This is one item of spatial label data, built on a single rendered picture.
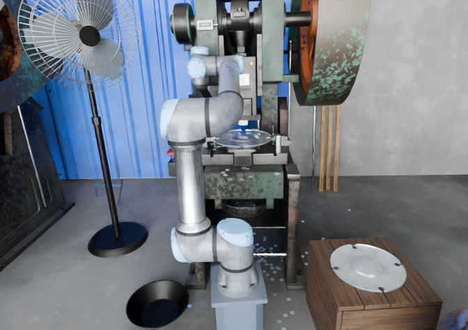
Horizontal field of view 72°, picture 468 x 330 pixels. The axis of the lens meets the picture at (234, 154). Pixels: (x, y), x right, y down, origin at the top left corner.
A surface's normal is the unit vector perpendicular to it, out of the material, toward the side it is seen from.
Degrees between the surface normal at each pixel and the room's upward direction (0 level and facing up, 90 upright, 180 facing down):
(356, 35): 100
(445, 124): 90
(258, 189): 90
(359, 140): 90
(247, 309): 90
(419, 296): 0
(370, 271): 0
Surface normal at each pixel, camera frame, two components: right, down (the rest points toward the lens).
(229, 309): 0.07, 0.34
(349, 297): -0.04, -0.94
